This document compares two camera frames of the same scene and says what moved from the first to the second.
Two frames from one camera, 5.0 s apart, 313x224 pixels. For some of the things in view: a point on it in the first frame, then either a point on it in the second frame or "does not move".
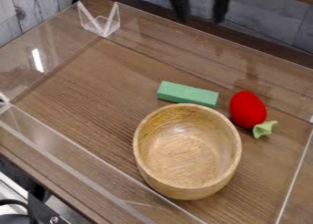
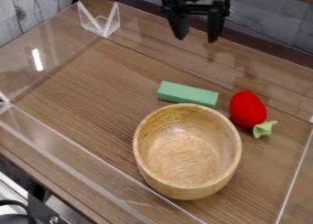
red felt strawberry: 249,112 does not move
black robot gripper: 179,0 → 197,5
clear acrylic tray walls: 160,118 does not move
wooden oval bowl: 188,145 does not move
